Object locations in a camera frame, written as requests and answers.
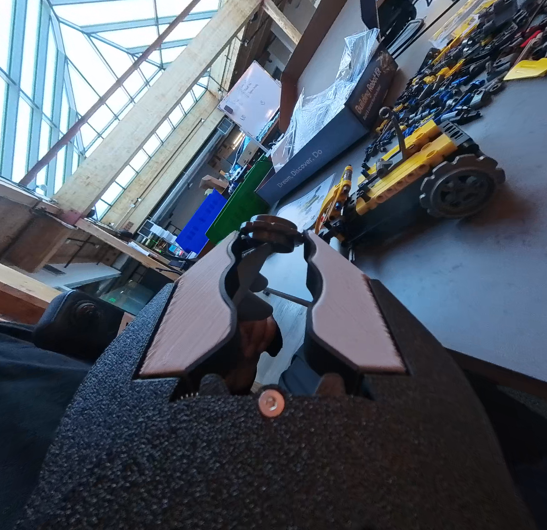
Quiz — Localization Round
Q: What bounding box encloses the yellow toy vehicle model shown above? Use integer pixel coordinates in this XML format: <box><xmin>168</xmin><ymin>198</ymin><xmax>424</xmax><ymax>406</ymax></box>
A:
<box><xmin>314</xmin><ymin>107</ymin><xmax>481</xmax><ymax>250</ymax></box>

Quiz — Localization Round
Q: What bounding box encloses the grey desk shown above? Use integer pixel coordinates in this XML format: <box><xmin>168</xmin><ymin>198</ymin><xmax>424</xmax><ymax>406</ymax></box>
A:
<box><xmin>256</xmin><ymin>0</ymin><xmax>547</xmax><ymax>383</ymax></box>

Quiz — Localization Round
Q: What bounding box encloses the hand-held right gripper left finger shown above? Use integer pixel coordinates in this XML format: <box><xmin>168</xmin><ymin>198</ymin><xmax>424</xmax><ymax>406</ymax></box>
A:
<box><xmin>138</xmin><ymin>231</ymin><xmax>241</xmax><ymax>378</ymax></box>

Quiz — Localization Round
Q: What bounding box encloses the blue plastic bin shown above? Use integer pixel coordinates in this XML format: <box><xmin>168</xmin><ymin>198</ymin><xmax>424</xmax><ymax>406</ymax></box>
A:
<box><xmin>175</xmin><ymin>189</ymin><xmax>228</xmax><ymax>255</ymax></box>

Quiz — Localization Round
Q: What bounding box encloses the clear plastic bag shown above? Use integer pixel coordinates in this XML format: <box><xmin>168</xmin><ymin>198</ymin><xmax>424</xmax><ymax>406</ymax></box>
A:
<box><xmin>271</xmin><ymin>28</ymin><xmax>381</xmax><ymax>172</ymax></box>

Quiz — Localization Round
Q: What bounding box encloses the blue cardboard kit box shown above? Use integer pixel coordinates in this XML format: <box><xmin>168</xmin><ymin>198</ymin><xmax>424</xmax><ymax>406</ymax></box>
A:
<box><xmin>256</xmin><ymin>0</ymin><xmax>399</xmax><ymax>207</ymax></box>

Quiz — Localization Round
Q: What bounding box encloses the yellow curved panel piece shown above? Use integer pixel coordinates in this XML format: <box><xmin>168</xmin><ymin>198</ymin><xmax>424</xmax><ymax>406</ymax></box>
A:
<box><xmin>503</xmin><ymin>58</ymin><xmax>547</xmax><ymax>82</ymax></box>

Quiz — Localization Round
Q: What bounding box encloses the person's dark clothing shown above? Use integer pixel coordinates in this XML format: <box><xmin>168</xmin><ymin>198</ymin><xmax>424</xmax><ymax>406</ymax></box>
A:
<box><xmin>0</xmin><ymin>321</ymin><xmax>95</xmax><ymax>530</ymax></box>

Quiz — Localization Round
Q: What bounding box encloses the pile of small building pieces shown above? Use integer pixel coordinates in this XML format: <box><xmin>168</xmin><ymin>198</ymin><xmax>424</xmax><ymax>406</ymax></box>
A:
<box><xmin>363</xmin><ymin>0</ymin><xmax>547</xmax><ymax>154</ymax></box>

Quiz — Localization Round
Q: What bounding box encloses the white instruction booklet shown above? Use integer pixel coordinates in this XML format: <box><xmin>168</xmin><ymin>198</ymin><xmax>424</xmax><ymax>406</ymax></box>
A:
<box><xmin>275</xmin><ymin>173</ymin><xmax>336</xmax><ymax>229</ymax></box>

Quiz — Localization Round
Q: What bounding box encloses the green plastic bin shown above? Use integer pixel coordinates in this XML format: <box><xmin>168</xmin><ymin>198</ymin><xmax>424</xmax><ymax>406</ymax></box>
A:
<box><xmin>205</xmin><ymin>154</ymin><xmax>274</xmax><ymax>245</ymax></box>

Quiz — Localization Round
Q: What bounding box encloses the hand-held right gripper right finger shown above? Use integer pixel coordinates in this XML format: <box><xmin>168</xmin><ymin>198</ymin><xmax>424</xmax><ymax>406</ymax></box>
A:
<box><xmin>304</xmin><ymin>230</ymin><xmax>407</xmax><ymax>373</ymax></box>

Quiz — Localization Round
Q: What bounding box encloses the whiteboard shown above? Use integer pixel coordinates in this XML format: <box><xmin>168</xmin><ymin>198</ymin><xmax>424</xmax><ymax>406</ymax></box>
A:
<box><xmin>218</xmin><ymin>60</ymin><xmax>283</xmax><ymax>139</ymax></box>

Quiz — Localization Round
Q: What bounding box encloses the person's left hand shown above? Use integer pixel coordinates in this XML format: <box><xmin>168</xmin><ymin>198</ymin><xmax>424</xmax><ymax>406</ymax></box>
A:
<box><xmin>230</xmin><ymin>317</ymin><xmax>279</xmax><ymax>390</ymax></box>

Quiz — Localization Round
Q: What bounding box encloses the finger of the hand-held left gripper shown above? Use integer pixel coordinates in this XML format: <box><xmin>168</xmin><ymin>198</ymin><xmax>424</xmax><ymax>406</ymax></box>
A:
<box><xmin>234</xmin><ymin>244</ymin><xmax>275</xmax><ymax>325</ymax></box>

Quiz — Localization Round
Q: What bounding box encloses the yellow sticker sheet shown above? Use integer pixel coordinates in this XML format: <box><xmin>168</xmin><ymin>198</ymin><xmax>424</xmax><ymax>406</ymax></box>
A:
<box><xmin>432</xmin><ymin>0</ymin><xmax>513</xmax><ymax>48</ymax></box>

